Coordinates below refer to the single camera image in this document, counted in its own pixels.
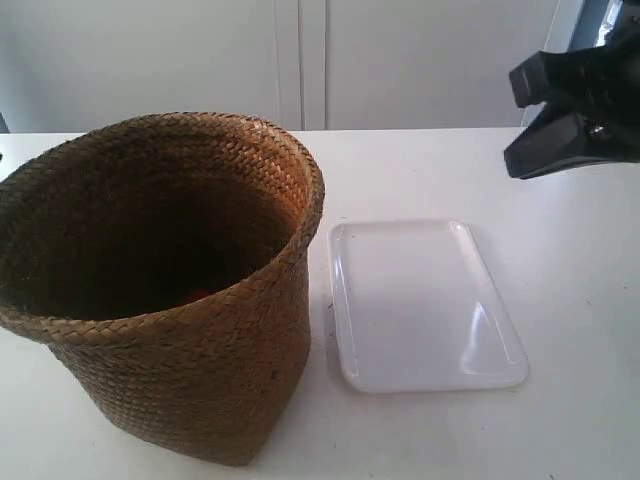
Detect red plastic pieces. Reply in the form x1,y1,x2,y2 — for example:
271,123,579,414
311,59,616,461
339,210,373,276
183,288,210,304

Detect white rectangular plastic tray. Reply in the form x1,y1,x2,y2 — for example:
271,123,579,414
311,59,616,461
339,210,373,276
328,219,529,394

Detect brown woven wicker basket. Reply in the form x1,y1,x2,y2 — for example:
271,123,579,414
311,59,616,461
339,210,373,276
1,112,325,466

